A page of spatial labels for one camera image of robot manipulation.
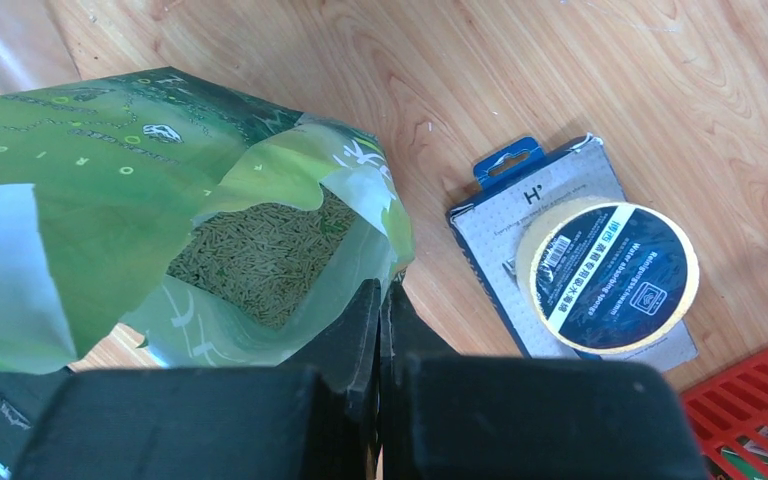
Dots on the green cat litter bag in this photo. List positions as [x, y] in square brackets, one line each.
[227, 230]

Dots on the red plastic basket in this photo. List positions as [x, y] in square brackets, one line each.
[729, 415]

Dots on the blue white card package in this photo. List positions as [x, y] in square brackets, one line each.
[518, 183]

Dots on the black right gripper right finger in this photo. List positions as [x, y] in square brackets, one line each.
[445, 415]

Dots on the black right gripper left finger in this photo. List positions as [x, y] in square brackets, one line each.
[311, 417]

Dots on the clear plastic scoop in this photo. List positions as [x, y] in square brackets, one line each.
[33, 51]

